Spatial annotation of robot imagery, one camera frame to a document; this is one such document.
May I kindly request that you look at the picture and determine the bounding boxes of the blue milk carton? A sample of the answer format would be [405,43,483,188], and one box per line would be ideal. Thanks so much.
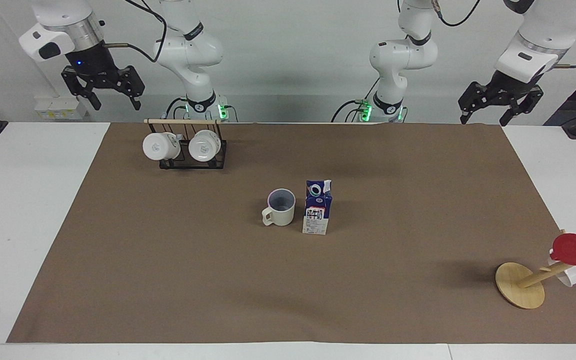
[302,179,333,236]

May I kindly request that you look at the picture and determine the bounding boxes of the white cup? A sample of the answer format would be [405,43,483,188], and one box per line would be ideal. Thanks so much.
[142,132,182,162]
[548,256,576,288]
[188,129,221,163]

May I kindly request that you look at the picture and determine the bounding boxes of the black wire cup rack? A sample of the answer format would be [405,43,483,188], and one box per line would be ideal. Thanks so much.
[143,118,228,170]

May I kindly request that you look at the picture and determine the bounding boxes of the beige mug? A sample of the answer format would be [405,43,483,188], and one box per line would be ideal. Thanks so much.
[261,188,297,227]

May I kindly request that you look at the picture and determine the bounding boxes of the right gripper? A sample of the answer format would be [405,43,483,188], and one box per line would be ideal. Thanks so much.
[61,41,146,111]

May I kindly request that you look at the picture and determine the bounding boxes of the wooden mug tree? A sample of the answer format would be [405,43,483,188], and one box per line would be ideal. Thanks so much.
[495,229,576,310]

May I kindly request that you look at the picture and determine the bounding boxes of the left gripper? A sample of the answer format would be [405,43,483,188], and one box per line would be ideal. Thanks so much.
[458,70,544,127]

